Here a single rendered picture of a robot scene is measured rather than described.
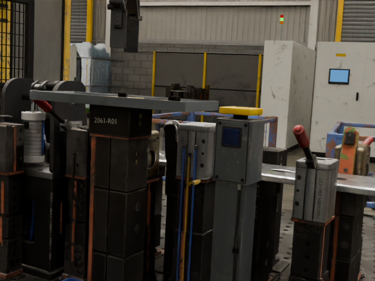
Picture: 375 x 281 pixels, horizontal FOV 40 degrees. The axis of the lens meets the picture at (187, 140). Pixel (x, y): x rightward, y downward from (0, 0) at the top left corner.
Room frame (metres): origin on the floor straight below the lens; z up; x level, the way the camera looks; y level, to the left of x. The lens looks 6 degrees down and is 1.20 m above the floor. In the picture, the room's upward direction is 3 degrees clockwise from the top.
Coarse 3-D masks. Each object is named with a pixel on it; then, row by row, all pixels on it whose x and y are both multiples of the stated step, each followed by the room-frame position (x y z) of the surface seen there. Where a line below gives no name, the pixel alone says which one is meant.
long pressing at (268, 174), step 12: (264, 168) 1.24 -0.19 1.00; (276, 168) 1.25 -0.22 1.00; (288, 168) 1.26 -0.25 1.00; (264, 180) 1.14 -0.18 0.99; (276, 180) 1.13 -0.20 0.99; (288, 180) 1.12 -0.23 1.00; (348, 180) 1.14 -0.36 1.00; (360, 180) 1.14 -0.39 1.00; (372, 180) 1.15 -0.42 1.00; (348, 192) 1.05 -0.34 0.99; (360, 192) 1.04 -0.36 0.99; (372, 192) 1.04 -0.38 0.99
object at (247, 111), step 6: (222, 108) 0.90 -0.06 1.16; (228, 108) 0.89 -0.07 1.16; (234, 108) 0.89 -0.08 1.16; (240, 108) 0.88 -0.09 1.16; (246, 108) 0.89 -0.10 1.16; (252, 108) 0.90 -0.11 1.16; (258, 108) 0.91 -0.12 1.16; (234, 114) 0.89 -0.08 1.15; (240, 114) 0.88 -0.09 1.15; (246, 114) 0.88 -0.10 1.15; (252, 114) 0.88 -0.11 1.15; (258, 114) 0.91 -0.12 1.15
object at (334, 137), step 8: (336, 128) 3.42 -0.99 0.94; (328, 136) 2.98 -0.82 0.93; (336, 136) 2.97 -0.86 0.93; (360, 136) 2.93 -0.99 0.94; (368, 136) 2.93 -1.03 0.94; (328, 144) 2.98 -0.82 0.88; (336, 144) 4.00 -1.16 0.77; (328, 152) 2.98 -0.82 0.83; (368, 200) 3.26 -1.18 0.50; (368, 216) 3.71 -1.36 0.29
